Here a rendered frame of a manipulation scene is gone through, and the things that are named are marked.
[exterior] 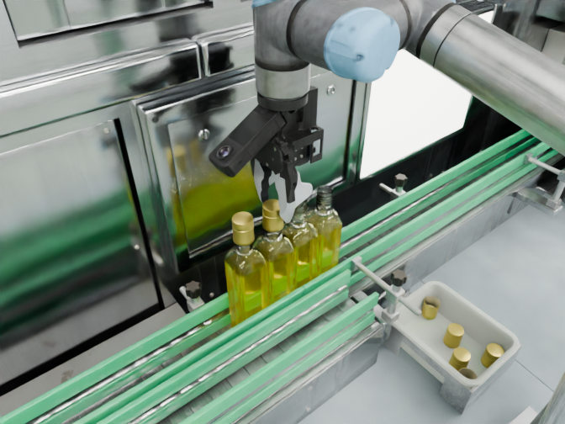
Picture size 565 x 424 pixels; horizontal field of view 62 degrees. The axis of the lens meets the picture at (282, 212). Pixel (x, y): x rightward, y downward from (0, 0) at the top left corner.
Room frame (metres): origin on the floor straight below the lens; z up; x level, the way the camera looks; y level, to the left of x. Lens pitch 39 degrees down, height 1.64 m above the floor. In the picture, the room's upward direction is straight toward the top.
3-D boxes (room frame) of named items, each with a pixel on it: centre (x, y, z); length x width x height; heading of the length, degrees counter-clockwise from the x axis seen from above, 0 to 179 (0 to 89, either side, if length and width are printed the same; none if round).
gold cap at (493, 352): (0.57, -0.43, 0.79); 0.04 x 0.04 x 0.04
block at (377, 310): (0.63, -0.18, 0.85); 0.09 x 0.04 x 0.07; 38
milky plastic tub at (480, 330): (0.61, -0.35, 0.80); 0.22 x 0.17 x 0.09; 38
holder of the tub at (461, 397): (0.63, -0.33, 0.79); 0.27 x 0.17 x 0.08; 38
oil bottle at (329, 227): (0.68, -0.08, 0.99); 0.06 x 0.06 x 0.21; 38
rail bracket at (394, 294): (0.62, -0.20, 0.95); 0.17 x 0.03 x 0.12; 38
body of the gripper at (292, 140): (0.62, -0.01, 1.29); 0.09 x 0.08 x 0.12; 128
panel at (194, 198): (0.91, -0.15, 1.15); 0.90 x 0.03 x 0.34; 128
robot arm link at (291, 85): (0.62, 0.00, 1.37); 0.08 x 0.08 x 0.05
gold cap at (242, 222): (0.57, 0.06, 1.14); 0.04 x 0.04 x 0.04
